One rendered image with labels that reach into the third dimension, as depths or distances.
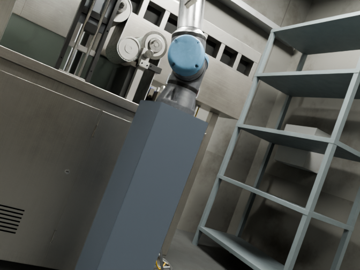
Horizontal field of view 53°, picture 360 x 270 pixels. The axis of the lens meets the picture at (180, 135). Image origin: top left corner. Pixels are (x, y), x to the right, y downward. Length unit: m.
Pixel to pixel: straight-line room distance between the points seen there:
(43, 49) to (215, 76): 1.11
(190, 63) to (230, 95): 1.45
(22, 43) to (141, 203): 1.25
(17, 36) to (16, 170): 0.85
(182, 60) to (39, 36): 1.18
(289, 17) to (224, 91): 2.18
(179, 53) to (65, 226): 0.92
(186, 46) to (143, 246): 0.68
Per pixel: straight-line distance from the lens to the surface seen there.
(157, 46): 1.95
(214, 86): 2.50
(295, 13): 4.64
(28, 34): 2.16
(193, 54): 1.15
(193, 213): 3.99
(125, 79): 1.90
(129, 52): 1.91
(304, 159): 3.47
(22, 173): 1.58
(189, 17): 1.21
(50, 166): 1.59
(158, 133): 1.19
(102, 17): 1.77
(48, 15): 2.19
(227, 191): 4.15
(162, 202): 1.25
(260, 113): 4.26
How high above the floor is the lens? 0.76
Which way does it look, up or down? 3 degrees up
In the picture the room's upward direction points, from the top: 21 degrees clockwise
